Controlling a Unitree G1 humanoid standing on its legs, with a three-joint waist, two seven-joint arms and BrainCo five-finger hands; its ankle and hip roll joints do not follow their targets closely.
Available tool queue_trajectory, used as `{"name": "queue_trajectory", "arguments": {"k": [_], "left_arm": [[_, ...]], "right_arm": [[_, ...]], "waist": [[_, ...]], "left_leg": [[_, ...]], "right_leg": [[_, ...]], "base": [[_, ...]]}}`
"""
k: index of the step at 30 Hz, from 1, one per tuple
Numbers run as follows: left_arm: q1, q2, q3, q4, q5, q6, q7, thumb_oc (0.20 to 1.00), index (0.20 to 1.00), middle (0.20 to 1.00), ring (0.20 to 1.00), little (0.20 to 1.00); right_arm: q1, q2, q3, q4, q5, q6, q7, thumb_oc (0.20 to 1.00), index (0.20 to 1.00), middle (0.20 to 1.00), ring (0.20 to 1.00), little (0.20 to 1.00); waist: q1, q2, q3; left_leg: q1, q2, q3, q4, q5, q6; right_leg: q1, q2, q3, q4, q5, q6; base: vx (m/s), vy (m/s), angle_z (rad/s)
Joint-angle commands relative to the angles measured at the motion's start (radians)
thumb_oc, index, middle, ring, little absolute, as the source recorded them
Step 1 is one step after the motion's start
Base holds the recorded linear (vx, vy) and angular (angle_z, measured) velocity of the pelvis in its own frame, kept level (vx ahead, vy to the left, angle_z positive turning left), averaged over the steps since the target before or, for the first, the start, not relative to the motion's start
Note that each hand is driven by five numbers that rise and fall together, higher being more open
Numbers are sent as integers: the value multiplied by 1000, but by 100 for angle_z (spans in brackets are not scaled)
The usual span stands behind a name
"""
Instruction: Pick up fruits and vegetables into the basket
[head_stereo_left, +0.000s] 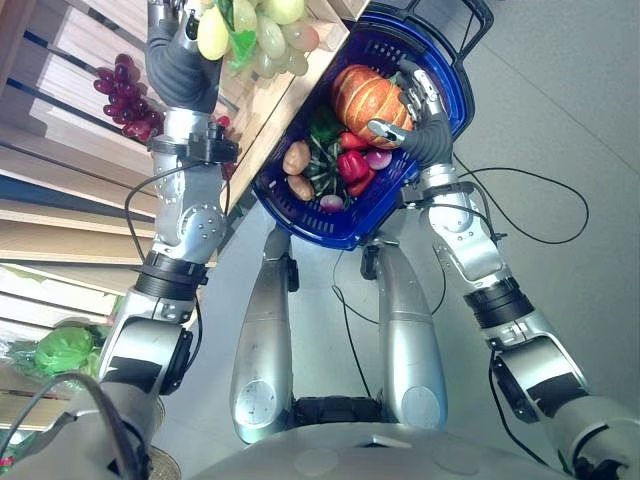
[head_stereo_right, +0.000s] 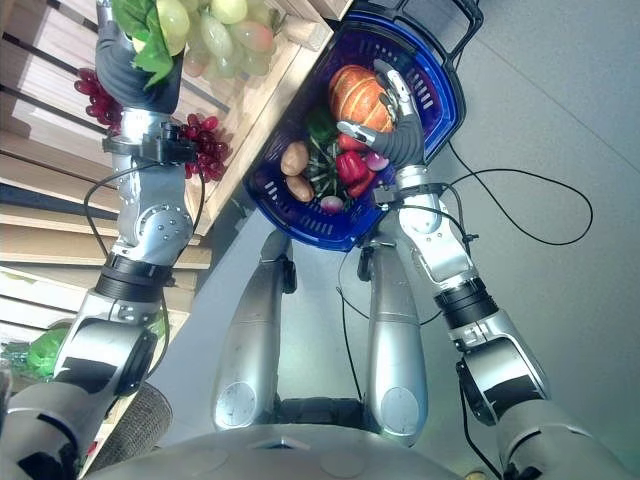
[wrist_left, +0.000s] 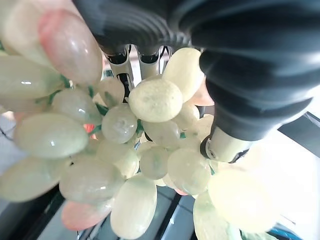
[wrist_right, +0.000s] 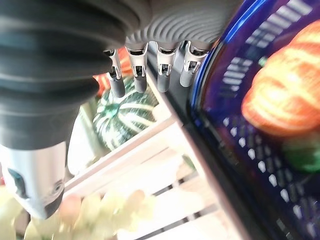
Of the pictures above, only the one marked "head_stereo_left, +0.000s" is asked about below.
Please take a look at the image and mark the right silver robot leg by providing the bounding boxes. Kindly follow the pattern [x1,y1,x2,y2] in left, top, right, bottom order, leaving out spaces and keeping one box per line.
[359,239,449,432]

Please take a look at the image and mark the left silver robot leg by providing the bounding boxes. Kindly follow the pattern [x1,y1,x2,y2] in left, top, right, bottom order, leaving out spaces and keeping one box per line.
[229,225,302,446]

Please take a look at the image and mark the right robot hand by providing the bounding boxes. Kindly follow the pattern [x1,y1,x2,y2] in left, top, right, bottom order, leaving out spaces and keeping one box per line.
[367,58,454,168]

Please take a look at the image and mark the red chili pepper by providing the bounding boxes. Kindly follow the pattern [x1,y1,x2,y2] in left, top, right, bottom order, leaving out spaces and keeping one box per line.
[339,130,372,152]

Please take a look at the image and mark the black looped floor cable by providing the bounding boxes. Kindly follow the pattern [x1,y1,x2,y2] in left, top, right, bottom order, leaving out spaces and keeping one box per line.
[449,152,592,247]

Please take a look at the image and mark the silver robot leg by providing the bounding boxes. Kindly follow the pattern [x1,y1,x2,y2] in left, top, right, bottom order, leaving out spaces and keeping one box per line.
[359,239,449,432]
[229,225,302,446]

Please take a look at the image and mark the blue plastic shopping basket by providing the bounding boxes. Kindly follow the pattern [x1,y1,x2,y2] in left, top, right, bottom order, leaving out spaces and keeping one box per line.
[251,14,476,252]

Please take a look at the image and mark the brown potato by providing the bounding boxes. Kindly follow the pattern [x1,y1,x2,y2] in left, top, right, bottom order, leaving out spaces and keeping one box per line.
[286,174,317,202]
[282,140,313,176]

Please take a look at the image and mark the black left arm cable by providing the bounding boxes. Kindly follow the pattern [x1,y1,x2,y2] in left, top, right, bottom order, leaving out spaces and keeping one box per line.
[123,159,211,267]

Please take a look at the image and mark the pale green apple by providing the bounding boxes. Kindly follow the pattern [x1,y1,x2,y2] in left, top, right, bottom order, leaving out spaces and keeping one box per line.
[261,0,307,26]

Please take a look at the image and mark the green grape bunch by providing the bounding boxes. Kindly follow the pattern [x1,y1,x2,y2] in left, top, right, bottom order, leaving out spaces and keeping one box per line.
[227,0,321,79]

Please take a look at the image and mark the grey cable at shoulder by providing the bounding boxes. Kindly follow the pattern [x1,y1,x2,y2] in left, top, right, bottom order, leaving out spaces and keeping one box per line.
[0,372,132,480]

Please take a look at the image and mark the silver robot torso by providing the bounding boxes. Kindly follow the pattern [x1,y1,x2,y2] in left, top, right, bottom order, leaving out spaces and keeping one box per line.
[0,372,576,480]

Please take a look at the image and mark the purple grape bunch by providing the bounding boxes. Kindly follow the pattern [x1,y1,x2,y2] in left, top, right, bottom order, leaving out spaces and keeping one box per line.
[92,53,167,143]

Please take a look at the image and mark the green lettuce head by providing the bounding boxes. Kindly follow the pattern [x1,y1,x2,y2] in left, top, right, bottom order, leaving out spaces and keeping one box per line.
[33,323,104,379]

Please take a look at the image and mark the wooden display shelf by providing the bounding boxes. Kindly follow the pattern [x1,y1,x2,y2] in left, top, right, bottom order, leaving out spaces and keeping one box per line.
[0,0,374,434]

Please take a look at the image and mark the yellow-green pear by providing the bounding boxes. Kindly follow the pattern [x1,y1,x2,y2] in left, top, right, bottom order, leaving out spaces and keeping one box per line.
[196,4,232,62]

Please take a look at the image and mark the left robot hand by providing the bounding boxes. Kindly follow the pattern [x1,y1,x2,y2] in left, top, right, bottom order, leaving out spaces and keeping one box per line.
[144,0,224,114]

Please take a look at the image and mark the black cable between legs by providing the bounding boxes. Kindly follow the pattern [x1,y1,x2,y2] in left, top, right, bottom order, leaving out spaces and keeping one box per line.
[331,248,447,401]

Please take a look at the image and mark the large red bell pepper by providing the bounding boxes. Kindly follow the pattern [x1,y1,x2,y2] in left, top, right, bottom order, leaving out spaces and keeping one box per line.
[336,149,372,183]

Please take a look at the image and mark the black basket handle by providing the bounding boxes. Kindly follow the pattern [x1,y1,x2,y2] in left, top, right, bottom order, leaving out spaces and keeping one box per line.
[344,0,495,67]

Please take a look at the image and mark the green bell pepper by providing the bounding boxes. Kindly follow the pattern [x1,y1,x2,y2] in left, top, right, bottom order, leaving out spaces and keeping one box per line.
[308,104,346,147]

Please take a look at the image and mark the orange striped pumpkin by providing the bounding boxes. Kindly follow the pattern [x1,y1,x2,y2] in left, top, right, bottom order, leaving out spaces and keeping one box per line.
[330,63,417,150]

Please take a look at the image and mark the dark green striped squash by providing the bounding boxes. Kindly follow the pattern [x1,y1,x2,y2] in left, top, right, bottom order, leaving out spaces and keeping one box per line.
[304,135,352,202]

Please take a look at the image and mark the small red bell pepper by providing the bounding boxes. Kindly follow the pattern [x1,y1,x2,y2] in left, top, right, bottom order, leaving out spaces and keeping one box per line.
[346,169,377,198]

